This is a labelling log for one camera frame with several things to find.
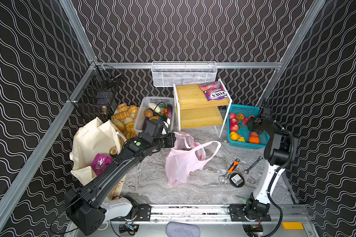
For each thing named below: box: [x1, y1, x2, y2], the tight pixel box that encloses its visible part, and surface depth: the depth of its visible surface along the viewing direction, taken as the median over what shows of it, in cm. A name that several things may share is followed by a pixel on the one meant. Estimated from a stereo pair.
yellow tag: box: [281, 222, 305, 230], surface depth 72 cm
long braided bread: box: [111, 110, 132, 120], surface depth 115 cm
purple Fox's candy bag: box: [198, 80, 228, 102], surface depth 83 cm
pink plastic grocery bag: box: [164, 131, 222, 186], surface depth 72 cm
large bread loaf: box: [110, 118, 126, 133], surface depth 108 cm
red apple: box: [229, 123, 239, 132], surface depth 105 cm
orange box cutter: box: [224, 158, 240, 179], surface depth 91 cm
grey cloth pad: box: [165, 221, 201, 237], surface depth 69 cm
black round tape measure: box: [229, 172, 245, 189], surface depth 85 cm
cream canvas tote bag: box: [69, 117, 128, 187], surface depth 77 cm
